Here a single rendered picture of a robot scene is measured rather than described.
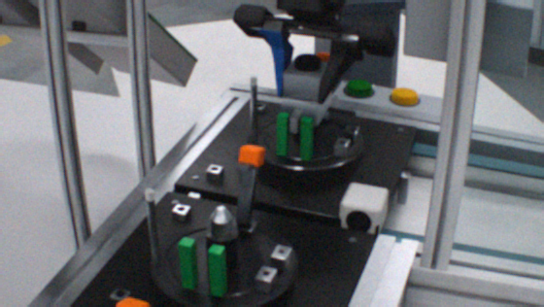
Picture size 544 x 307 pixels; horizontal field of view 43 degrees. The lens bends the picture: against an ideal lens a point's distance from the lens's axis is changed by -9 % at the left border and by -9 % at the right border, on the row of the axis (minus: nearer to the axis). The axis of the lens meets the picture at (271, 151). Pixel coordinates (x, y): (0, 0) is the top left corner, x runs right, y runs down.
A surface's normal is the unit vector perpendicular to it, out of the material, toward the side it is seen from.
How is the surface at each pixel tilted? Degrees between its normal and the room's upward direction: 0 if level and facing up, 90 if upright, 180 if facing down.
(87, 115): 0
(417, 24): 90
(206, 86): 0
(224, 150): 0
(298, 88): 93
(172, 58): 90
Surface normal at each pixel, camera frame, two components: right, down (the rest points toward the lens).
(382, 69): 0.31, 0.47
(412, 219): 0.00, -0.87
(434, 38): -0.34, 0.47
